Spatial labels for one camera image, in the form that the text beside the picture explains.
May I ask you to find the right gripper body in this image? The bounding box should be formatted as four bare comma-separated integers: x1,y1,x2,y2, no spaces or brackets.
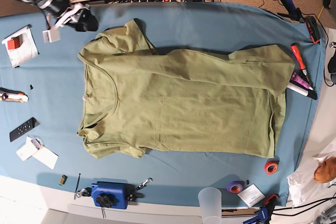
40,0,90,30

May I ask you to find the olive green t-shirt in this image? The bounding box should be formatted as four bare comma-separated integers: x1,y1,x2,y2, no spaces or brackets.
77,20,295,158

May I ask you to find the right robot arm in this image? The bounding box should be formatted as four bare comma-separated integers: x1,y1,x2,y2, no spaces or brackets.
18,0,99,32

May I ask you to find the small orange box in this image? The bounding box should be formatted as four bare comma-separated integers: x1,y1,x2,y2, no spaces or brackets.
7,38,20,50

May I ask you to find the blue table cloth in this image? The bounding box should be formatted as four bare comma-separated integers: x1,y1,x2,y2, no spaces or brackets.
1,3,325,206

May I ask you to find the orange white utility knife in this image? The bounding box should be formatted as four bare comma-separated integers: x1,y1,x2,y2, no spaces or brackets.
1,88,29,103

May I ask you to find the black remote control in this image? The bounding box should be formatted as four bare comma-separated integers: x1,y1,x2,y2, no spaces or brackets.
9,117,40,142

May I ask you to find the white paper card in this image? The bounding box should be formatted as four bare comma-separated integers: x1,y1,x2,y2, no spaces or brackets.
33,147,58,169

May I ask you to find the white card box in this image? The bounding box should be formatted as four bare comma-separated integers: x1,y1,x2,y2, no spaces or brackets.
16,136,43,161

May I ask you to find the black zip tie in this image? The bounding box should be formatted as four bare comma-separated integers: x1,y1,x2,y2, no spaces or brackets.
73,173,81,200

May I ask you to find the small green battery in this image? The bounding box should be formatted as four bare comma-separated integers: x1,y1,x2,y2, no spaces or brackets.
59,175,67,186

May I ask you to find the silver carabiner clip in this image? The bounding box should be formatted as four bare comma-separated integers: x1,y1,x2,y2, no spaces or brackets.
136,177,153,190

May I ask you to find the blue black bar clamp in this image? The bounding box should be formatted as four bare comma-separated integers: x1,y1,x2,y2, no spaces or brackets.
277,0,305,23

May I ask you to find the translucent plastic cup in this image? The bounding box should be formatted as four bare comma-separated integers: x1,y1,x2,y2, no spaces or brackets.
198,187,222,224

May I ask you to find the pink tube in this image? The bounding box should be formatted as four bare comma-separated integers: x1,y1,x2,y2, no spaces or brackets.
291,72,313,90

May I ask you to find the purple tape roll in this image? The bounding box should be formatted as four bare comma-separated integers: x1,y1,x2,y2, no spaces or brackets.
226,180,245,194

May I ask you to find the white lint roller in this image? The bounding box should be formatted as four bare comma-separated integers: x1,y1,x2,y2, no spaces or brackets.
287,82,318,100

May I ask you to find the orange black clamp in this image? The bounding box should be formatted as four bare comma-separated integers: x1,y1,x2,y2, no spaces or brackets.
305,15,321,44

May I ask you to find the orange tape roll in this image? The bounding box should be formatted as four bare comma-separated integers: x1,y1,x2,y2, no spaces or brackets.
264,160,279,175

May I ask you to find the white printed card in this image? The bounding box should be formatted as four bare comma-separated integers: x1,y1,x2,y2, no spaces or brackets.
238,184,265,207

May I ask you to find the blue spring clamp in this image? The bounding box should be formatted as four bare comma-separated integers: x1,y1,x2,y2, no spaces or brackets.
243,194,279,224

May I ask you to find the white plastic bag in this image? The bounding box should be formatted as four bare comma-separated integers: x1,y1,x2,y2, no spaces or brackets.
287,140,335,207

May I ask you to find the brown bread roll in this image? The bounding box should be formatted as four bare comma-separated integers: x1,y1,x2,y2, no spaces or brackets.
314,157,336,183

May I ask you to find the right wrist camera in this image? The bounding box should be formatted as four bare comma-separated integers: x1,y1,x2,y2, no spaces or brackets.
43,29,60,43

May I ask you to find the blue clamp mount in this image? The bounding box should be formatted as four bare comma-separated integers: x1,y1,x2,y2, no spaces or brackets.
91,182,137,209

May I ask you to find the orange handled screwdriver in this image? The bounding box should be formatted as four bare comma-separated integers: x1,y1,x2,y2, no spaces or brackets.
291,43,310,83

